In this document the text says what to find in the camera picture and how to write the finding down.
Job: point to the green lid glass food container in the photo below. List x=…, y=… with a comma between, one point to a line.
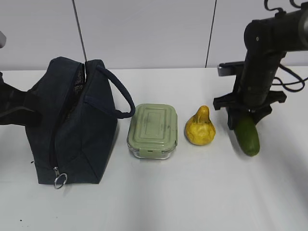
x=153, y=131

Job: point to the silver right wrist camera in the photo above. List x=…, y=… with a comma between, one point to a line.
x=230, y=69

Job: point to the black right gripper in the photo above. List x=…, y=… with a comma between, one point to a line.
x=237, y=101

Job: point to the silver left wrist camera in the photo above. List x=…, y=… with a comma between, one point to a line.
x=2, y=40

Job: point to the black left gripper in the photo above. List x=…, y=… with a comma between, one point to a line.
x=33, y=111

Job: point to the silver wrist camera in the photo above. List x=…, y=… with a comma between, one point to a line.
x=230, y=69
x=2, y=40

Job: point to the dark navy fabric lunch bag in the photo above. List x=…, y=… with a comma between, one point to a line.
x=80, y=105

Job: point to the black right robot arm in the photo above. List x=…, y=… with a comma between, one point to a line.
x=267, y=42

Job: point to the green cucumber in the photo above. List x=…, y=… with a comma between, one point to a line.
x=247, y=136

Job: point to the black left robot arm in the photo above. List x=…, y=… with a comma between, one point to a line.
x=18, y=107

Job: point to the yellow pear-shaped gourd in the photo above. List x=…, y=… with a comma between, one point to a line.
x=199, y=130

